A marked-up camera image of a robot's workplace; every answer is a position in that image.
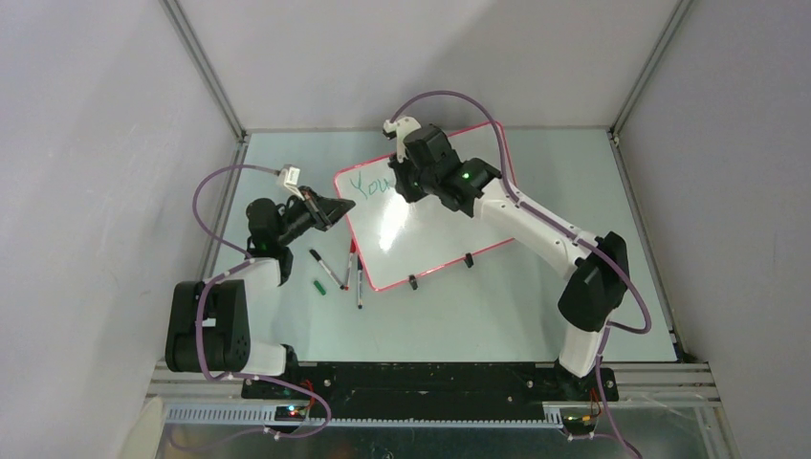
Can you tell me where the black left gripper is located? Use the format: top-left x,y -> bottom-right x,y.
275,186 -> 353,247

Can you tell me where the pink-framed whiteboard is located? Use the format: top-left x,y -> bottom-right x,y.
334,155 -> 512,292

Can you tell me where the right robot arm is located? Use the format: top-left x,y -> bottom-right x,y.
383,117 -> 629,400

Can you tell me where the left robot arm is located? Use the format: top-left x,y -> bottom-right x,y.
164,186 -> 356,399

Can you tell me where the red-capped whiteboard marker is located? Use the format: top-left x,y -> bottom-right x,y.
343,239 -> 357,291

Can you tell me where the black-capped whiteboard marker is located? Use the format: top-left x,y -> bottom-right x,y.
309,249 -> 345,290

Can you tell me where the blue-capped whiteboard marker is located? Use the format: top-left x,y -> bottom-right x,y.
356,255 -> 364,310

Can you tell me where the left electronics board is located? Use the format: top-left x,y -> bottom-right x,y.
274,404 -> 309,423

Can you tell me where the electronics board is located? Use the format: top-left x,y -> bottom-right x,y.
562,415 -> 596,437
274,404 -> 309,423

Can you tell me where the right electronics board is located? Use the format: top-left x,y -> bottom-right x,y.
562,415 -> 596,437

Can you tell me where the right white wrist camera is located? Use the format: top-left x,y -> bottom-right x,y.
383,116 -> 422,163

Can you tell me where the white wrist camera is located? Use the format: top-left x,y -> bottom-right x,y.
277,164 -> 304,200
383,116 -> 422,163

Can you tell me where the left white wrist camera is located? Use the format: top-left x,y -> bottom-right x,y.
277,164 -> 304,200

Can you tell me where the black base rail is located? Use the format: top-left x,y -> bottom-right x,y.
241,362 -> 619,422

